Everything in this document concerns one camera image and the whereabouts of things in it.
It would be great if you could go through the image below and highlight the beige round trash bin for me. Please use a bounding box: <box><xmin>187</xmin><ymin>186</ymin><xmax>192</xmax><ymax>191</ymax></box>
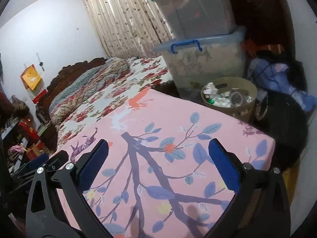
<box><xmin>201</xmin><ymin>77</ymin><xmax>257</xmax><ymax>123</ymax></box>

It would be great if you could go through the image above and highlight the cluttered side shelf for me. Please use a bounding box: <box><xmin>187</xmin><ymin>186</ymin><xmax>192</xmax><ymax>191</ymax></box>
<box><xmin>1</xmin><ymin>92</ymin><xmax>46</xmax><ymax>175</ymax></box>

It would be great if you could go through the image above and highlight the red gift bag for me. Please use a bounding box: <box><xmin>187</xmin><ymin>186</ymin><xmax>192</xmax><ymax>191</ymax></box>
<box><xmin>18</xmin><ymin>118</ymin><xmax>40</xmax><ymax>145</ymax></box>

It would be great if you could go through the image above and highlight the folded patchwork blanket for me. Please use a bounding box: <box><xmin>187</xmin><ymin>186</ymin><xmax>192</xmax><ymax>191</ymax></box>
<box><xmin>48</xmin><ymin>58</ymin><xmax>130</xmax><ymax>125</ymax></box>

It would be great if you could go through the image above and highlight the carved dark wooden headboard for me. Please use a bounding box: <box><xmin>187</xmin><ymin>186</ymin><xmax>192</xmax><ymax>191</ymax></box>
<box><xmin>35</xmin><ymin>58</ymin><xmax>106</xmax><ymax>123</ymax></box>

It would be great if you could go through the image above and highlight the pink tree print bedsheet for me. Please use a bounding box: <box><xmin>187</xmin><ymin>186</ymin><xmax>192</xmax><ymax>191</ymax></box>
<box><xmin>59</xmin><ymin>88</ymin><xmax>275</xmax><ymax>237</ymax></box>

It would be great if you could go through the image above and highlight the blue clothes pile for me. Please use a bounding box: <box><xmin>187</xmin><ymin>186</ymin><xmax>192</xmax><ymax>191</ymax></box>
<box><xmin>247</xmin><ymin>58</ymin><xmax>316</xmax><ymax>112</ymax></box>

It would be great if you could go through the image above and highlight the floral red white quilt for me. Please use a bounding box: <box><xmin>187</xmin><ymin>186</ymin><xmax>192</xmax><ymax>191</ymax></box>
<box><xmin>57</xmin><ymin>56</ymin><xmax>173</xmax><ymax>148</ymax></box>

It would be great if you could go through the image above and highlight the beige leaf pattern curtain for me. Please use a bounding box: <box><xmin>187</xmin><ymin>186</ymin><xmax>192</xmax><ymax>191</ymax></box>
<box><xmin>83</xmin><ymin>0</ymin><xmax>174</xmax><ymax>59</ymax></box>

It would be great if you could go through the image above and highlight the blue lid storage box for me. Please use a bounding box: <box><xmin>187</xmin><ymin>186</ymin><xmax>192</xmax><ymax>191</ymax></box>
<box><xmin>153</xmin><ymin>26</ymin><xmax>247</xmax><ymax>100</ymax></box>

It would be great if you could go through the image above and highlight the teal lid storage box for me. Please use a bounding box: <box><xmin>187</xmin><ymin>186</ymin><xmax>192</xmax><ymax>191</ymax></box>
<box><xmin>151</xmin><ymin>0</ymin><xmax>236</xmax><ymax>40</ymax></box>

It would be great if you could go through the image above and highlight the orange wall calendar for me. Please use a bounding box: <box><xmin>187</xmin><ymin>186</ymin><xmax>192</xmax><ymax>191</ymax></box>
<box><xmin>20</xmin><ymin>64</ymin><xmax>42</xmax><ymax>91</ymax></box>

